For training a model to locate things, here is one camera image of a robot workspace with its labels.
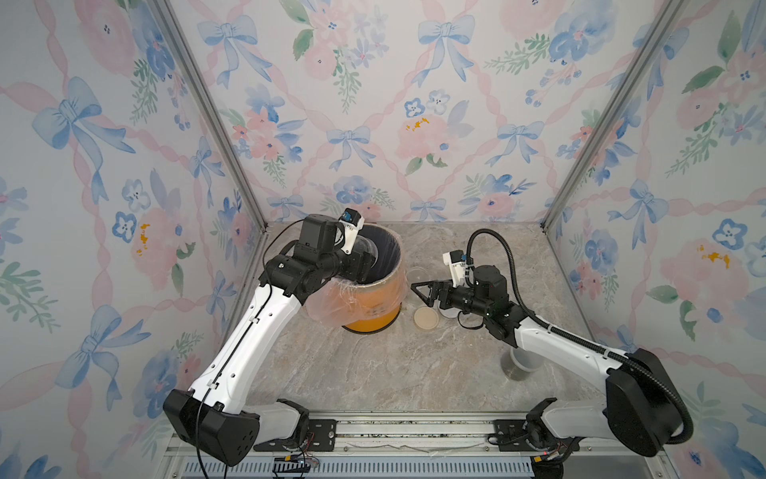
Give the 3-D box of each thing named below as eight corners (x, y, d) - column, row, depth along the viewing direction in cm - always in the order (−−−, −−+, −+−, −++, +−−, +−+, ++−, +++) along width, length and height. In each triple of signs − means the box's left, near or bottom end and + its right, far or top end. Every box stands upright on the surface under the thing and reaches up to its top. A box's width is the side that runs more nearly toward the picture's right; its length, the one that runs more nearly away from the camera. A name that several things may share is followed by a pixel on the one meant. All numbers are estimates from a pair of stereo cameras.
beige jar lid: (414, 329, 94) (414, 326, 92) (412, 310, 98) (413, 306, 97) (438, 329, 94) (439, 326, 92) (436, 310, 98) (437, 306, 97)
